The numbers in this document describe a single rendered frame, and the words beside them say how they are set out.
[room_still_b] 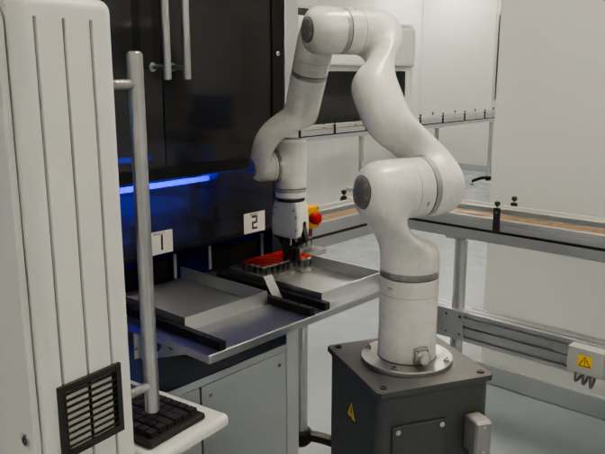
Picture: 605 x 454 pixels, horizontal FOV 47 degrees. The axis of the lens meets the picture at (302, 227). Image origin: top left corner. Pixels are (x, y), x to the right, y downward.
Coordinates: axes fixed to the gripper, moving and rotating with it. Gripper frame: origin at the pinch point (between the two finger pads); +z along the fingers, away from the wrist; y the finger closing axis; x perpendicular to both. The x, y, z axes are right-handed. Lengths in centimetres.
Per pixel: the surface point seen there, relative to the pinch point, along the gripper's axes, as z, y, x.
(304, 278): 7.9, 0.9, 4.5
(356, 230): 9, -29, 66
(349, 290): 6.6, 19.6, 1.4
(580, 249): 9, 44, 93
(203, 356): 9, 21, -49
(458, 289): 33, -2, 96
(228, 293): 7.9, -5.1, -18.7
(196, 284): 7.9, -17.4, -19.2
